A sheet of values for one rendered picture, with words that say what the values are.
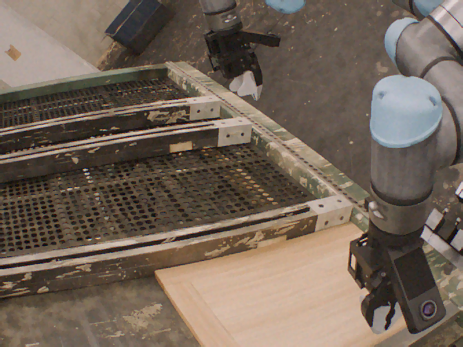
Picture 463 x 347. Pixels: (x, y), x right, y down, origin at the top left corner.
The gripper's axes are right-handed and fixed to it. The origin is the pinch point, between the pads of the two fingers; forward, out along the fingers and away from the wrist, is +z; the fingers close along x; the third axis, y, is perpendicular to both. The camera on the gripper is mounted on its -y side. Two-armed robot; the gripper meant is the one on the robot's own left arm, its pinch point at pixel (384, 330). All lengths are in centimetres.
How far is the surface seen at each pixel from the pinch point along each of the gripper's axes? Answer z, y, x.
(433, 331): 31.8, 9.6, -25.0
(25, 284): 13, 46, 57
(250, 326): 25.1, 29.0, 12.0
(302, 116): 92, 210, -81
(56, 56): 67, 407, 70
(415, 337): 29.2, 9.6, -18.9
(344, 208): 30, 59, -25
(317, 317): 28.5, 27.1, -2.3
